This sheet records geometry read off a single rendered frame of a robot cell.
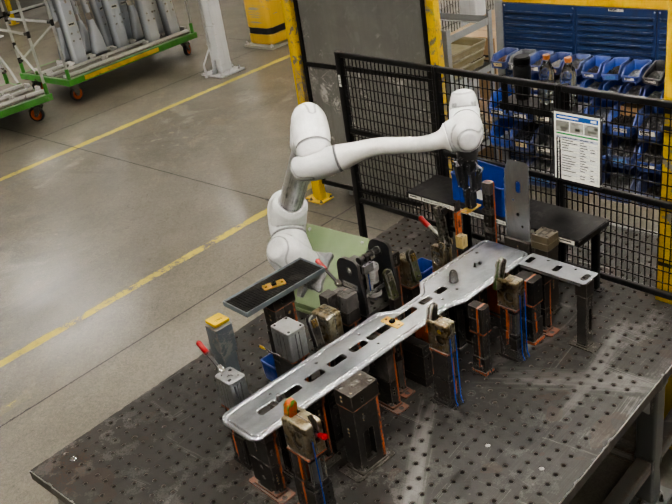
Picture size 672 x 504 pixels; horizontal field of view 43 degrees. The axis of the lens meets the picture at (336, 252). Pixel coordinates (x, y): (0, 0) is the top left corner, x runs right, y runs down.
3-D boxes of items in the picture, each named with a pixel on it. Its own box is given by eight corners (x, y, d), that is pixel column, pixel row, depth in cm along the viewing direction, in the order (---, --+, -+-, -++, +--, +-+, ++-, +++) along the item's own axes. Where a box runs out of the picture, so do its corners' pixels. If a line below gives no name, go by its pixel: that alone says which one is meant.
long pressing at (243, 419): (260, 448, 257) (259, 444, 256) (215, 419, 272) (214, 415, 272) (532, 255, 335) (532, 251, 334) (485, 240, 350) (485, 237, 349)
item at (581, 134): (601, 190, 340) (602, 116, 325) (552, 179, 355) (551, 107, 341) (604, 188, 341) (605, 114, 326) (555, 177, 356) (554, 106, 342)
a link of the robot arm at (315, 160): (334, 161, 305) (328, 130, 311) (287, 177, 309) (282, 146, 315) (346, 179, 316) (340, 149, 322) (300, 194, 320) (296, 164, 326)
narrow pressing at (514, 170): (530, 243, 341) (527, 163, 325) (506, 236, 348) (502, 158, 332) (531, 242, 341) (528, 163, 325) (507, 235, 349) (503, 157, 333)
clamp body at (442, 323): (453, 413, 304) (445, 331, 287) (426, 400, 312) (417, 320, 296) (469, 399, 309) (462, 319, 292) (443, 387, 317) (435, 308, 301)
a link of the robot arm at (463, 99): (449, 128, 310) (451, 142, 299) (446, 86, 303) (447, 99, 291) (479, 125, 309) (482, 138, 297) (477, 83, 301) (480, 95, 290)
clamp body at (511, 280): (519, 367, 321) (515, 288, 305) (493, 357, 329) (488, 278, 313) (533, 356, 326) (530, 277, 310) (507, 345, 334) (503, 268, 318)
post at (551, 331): (551, 337, 334) (550, 273, 321) (527, 328, 342) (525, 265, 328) (560, 330, 338) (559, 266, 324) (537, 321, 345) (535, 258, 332)
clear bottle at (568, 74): (571, 109, 343) (570, 60, 333) (557, 107, 347) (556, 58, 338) (580, 104, 346) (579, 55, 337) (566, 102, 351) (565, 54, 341)
